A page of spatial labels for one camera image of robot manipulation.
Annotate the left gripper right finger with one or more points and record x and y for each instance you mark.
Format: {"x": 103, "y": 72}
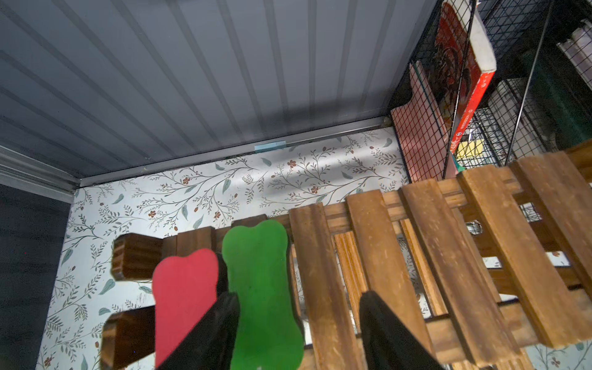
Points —
{"x": 387, "y": 343}

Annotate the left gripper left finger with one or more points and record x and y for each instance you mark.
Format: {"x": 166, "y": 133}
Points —
{"x": 210, "y": 344}

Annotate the green eraser top row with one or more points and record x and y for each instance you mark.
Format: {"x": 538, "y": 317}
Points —
{"x": 269, "y": 336}

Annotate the wooden two-tier shelf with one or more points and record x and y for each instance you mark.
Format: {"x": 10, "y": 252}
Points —
{"x": 477, "y": 267}

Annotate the red eraser top row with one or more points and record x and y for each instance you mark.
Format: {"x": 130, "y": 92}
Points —
{"x": 184, "y": 289}

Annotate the red package in organizer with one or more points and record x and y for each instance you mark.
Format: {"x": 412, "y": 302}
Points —
{"x": 463, "y": 66}

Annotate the black wire desk organizer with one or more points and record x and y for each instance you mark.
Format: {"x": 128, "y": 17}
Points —
{"x": 538, "y": 101}

